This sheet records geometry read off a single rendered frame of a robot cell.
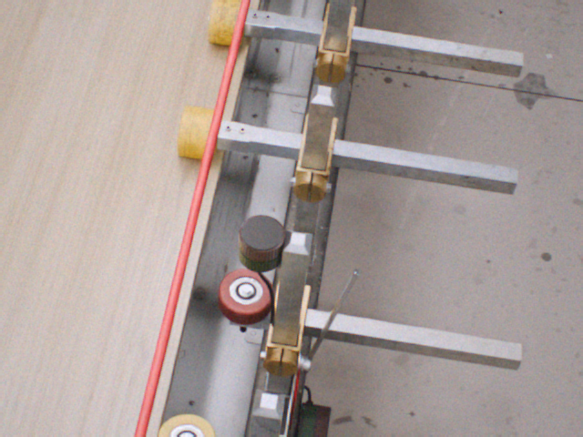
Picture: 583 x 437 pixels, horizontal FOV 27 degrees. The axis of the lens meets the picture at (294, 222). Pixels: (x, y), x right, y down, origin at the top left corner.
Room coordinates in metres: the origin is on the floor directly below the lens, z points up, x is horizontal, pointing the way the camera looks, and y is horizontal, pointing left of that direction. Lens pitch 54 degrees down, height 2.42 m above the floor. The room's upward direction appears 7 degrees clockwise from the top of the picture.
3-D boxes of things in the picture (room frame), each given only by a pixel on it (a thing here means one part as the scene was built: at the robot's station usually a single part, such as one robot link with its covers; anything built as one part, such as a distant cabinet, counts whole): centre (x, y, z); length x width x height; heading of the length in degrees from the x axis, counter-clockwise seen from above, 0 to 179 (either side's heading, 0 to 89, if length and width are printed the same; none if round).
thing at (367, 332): (0.96, -0.14, 0.84); 0.43 x 0.03 x 0.04; 88
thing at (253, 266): (0.93, 0.04, 1.07); 0.06 x 0.06 x 0.02
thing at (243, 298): (0.97, 0.06, 0.85); 0.08 x 0.08 x 0.11
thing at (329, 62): (1.45, -0.03, 0.95); 0.14 x 0.06 x 0.05; 178
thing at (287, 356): (0.95, -0.01, 0.85); 0.14 x 0.06 x 0.05; 178
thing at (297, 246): (0.93, -0.01, 0.87); 0.04 x 0.04 x 0.48; 88
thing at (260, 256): (0.93, 0.04, 1.10); 0.06 x 0.06 x 0.02
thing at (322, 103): (1.18, -0.02, 0.89); 0.04 x 0.04 x 0.48; 88
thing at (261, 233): (0.93, 0.04, 1.00); 0.06 x 0.06 x 0.22; 88
